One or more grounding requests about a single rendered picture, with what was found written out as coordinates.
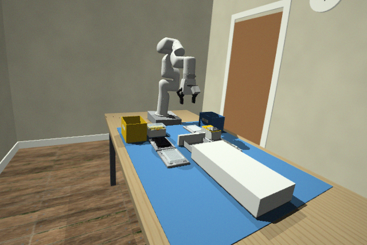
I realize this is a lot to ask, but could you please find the dark blue open-top bin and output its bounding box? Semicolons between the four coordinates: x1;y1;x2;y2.
198;112;225;131

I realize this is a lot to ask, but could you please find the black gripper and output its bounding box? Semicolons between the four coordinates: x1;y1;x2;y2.
176;78;198;104

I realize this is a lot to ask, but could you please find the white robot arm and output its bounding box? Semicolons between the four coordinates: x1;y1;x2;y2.
155;38;196;117

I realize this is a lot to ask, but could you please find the yellow open-top bin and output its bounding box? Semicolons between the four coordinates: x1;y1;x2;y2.
122;116;147;143

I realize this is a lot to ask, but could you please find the blue bench mat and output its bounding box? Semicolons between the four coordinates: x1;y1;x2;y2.
117;121;333;245

